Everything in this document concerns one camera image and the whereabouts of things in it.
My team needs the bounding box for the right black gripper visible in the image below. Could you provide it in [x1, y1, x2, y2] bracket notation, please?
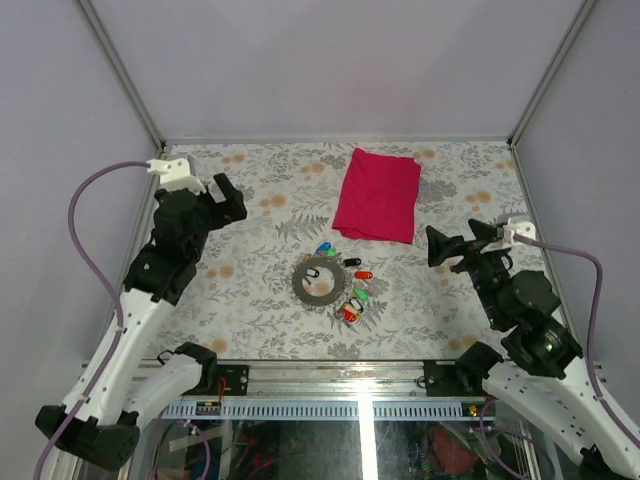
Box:
[423, 217, 508, 326]

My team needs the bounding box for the key with blue tag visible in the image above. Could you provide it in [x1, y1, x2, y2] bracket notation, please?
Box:
[316, 242, 332, 253]

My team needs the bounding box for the round metal key ring disc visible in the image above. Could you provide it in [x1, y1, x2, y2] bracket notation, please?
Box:
[291, 255, 347, 307]

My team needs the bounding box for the key with yellow tag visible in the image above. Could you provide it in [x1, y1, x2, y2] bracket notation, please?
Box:
[337, 297, 364, 324]

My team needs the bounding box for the small black key fob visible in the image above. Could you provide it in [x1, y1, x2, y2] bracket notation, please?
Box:
[343, 258, 362, 267]

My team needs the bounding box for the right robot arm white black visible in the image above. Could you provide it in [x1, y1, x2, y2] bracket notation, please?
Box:
[426, 216, 639, 479]

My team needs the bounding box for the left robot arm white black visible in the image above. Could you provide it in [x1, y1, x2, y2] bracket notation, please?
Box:
[35, 174, 247, 472]

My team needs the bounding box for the red folded cloth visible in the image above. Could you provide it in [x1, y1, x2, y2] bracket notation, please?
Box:
[332, 148, 421, 245]

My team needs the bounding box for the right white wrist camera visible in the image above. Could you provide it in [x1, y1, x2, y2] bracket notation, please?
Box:
[481, 212, 537, 253]

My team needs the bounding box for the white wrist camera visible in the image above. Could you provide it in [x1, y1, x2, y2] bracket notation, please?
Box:
[146, 155, 205, 195]
[481, 212, 537, 253]

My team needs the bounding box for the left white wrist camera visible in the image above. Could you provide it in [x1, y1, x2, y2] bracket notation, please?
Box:
[146, 155, 205, 195]

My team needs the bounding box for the black tag key inside ring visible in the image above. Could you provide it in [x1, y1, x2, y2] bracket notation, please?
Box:
[304, 268, 320, 285]

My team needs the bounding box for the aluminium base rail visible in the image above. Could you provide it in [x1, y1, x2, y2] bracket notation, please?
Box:
[219, 360, 429, 401]

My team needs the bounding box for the perforated cable duct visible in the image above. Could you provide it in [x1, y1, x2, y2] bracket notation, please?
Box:
[162, 400, 465, 421]

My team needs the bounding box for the left aluminium frame post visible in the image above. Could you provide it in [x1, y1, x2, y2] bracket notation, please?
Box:
[73, 0, 166, 152]

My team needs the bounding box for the aluminium frame post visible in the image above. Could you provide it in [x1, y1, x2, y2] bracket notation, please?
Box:
[73, 0, 166, 152]
[507, 0, 599, 147]

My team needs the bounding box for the right aluminium frame post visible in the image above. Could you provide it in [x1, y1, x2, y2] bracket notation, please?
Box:
[507, 0, 599, 147]

